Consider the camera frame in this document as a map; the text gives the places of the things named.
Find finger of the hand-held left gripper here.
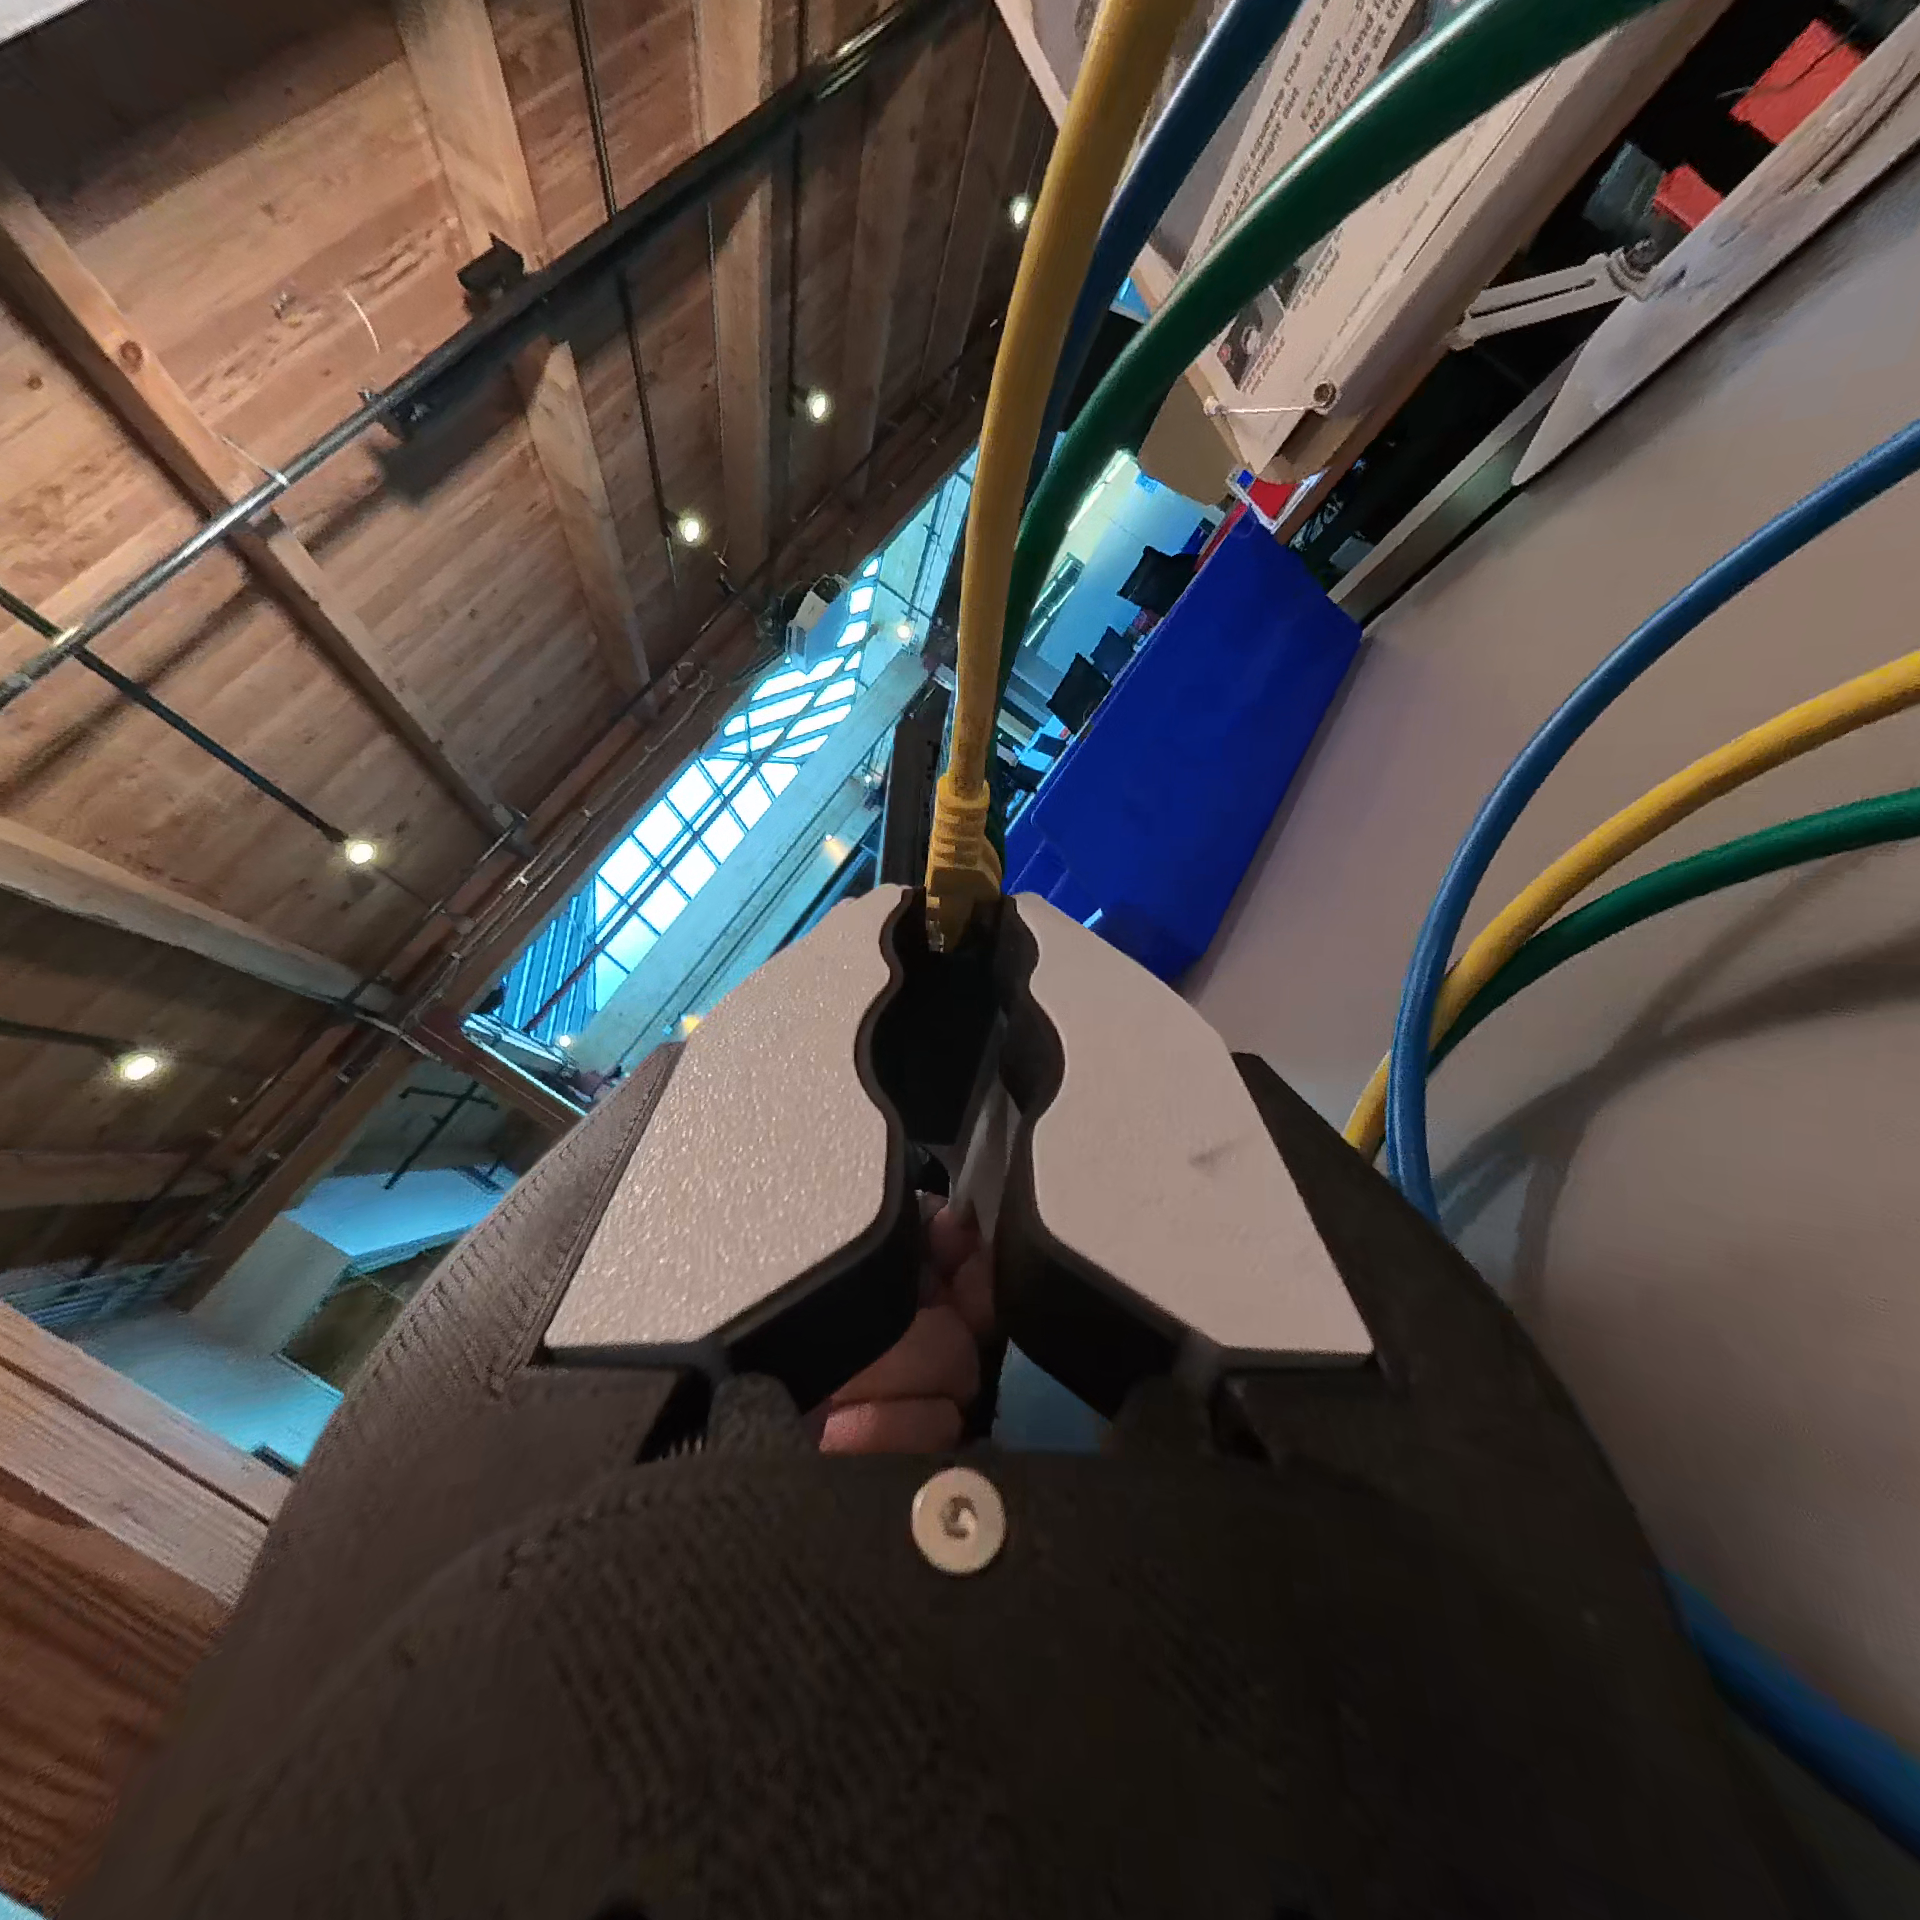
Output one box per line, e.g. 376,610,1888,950
949,1094,1024,1249

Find metal ceiling pipe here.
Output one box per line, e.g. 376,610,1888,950
0,374,452,705

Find ceiling spotlights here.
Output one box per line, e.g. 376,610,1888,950
105,187,1039,1090

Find person's left hand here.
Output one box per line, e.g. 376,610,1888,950
816,1200,1000,1456

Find green ethernet cable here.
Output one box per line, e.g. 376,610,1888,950
1006,0,1920,1059

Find wooden post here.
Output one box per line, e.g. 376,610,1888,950
0,1296,296,1905

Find black network switch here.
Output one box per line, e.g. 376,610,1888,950
877,674,1007,1145

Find blue plastic bin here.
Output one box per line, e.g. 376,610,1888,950
1000,515,1364,985

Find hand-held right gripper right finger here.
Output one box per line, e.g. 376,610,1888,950
996,895,1375,1415

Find blue ethernet cable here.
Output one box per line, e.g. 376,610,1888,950
1035,0,1920,1856

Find yellow ethernet cable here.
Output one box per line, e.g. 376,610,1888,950
921,0,1920,1161

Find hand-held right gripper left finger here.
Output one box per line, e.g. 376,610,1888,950
544,881,924,1405

